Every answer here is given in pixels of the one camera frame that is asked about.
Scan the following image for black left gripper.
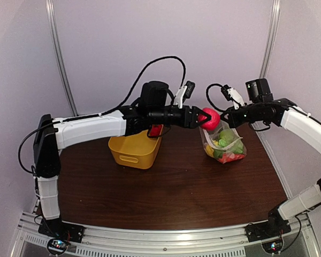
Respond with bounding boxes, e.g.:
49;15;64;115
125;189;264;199
149;104;211;128

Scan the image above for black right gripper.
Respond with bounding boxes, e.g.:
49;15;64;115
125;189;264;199
220;102;262;129

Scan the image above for magenta toy fruit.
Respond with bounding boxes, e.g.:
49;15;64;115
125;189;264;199
202;109;220;131

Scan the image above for green toy apple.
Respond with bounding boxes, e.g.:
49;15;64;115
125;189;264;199
218;129;236;147

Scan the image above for clear zip top bag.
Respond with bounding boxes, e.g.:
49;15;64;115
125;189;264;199
200;121;247;164

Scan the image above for green toy guava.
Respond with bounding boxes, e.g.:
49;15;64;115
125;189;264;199
229;141;244;154

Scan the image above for yellow toy lemon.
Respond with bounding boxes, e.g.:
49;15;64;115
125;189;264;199
205;145;217;158

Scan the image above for orange toy carrot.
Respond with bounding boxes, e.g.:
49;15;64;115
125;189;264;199
218;153;245;164

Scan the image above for red toy tomato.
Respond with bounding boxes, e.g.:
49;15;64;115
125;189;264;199
148;125;163;138

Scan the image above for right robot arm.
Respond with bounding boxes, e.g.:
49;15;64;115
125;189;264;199
220;78;321;237

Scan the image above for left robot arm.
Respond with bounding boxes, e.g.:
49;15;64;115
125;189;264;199
32;81;212;238

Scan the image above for yellow plastic basket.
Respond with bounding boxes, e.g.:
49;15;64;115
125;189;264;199
108;130;162;170

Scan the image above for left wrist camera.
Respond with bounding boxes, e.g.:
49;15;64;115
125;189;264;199
173;81;196;109

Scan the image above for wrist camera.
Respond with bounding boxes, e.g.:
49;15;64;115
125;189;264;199
173;81;196;109
221;85;245;110

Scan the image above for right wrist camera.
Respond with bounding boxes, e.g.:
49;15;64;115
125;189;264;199
221;85;245;110

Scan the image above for right black camera cable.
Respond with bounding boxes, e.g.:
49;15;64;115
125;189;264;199
205;82;227;113

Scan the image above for black camera cable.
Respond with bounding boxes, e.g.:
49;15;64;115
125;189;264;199
205;82;227;113
101;55;187;118

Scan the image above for left black camera cable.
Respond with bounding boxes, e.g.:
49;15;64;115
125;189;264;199
101;55;187;118

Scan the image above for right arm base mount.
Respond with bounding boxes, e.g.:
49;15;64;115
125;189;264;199
244;208;292;255

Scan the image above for right aluminium frame post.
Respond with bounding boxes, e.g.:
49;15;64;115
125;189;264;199
259;0;281;78

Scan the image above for aluminium frame post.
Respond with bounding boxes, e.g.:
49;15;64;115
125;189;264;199
259;0;281;78
45;0;78;116

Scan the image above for front aluminium rail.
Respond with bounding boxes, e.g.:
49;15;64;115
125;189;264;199
8;212;321;256

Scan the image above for left aluminium frame post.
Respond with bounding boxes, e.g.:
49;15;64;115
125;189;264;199
45;0;78;116

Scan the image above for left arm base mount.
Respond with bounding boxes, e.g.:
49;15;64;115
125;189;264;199
34;214;85;256

